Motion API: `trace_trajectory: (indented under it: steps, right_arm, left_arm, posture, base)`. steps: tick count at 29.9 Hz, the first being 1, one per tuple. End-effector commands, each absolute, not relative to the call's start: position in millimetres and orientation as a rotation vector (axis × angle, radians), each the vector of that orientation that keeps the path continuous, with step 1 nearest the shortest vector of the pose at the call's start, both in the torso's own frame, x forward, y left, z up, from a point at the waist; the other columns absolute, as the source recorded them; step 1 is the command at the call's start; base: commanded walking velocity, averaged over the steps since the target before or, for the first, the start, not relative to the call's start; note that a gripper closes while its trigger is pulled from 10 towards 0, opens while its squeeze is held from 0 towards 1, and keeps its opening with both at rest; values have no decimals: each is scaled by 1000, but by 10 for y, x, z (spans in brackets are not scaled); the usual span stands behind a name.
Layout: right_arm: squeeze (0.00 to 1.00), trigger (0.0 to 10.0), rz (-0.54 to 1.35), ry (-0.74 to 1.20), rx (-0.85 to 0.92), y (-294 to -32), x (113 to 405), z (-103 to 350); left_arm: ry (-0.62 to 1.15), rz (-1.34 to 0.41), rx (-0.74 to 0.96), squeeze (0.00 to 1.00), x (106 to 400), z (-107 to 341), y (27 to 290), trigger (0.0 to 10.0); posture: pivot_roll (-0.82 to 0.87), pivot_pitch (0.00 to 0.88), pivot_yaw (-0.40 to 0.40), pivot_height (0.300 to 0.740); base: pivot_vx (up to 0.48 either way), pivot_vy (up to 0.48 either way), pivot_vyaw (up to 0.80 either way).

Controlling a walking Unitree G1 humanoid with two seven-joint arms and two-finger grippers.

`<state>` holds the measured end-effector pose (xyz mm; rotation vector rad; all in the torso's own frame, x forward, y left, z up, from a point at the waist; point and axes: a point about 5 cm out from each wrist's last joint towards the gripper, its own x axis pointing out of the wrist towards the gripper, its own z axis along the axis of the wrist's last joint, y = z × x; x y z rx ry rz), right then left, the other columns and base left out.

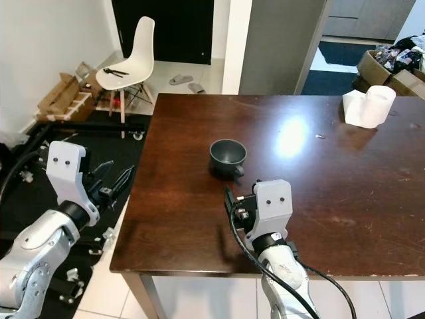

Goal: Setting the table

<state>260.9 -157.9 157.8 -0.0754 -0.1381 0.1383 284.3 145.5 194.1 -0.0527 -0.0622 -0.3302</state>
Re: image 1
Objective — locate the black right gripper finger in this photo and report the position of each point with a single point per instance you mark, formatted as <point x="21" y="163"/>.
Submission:
<point x="231" y="205"/>
<point x="259" y="188"/>

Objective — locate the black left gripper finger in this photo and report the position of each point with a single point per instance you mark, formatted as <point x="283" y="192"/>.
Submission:
<point x="125" y="183"/>
<point x="103" y="174"/>

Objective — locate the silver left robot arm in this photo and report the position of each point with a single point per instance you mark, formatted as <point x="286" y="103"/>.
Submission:
<point x="33" y="249"/>

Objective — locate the long brown cardboard box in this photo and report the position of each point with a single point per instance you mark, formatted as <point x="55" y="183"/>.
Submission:
<point x="60" y="100"/>

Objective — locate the small open cardboard box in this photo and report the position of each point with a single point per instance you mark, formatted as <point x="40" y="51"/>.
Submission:
<point x="86" y="74"/>

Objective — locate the black hand tool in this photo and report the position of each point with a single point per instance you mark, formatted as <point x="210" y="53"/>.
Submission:
<point x="116" y="72"/>

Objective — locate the dark brown wooden table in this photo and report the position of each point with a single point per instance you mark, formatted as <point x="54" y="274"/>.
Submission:
<point x="358" y="219"/>

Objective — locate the white plastic chair wooden legs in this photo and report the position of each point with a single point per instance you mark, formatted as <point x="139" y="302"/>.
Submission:
<point x="136" y="63"/>

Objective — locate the grey slipper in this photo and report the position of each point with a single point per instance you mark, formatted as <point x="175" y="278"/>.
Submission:
<point x="180" y="80"/>
<point x="197" y="88"/>

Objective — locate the white paper towel roll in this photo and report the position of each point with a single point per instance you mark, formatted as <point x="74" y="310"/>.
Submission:
<point x="368" y="106"/>

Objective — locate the dark blue rug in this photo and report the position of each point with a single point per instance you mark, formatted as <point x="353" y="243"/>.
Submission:
<point x="332" y="66"/>

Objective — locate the black door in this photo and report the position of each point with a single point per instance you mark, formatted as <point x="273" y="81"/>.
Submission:
<point x="163" y="30"/>

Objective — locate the cardboard box with clothes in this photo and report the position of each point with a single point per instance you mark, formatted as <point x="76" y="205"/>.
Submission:
<point x="388" y="66"/>

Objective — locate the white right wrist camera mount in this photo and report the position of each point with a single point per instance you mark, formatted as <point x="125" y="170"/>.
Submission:
<point x="272" y="206"/>

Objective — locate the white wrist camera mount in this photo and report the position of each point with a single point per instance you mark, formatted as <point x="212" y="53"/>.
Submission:
<point x="272" y="206"/>
<point x="66" y="169"/>

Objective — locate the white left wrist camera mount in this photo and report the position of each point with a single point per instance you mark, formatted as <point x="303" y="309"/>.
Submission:
<point x="66" y="169"/>

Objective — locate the black metal stand frame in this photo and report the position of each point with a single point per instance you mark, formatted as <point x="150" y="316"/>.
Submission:
<point x="93" y="127"/>

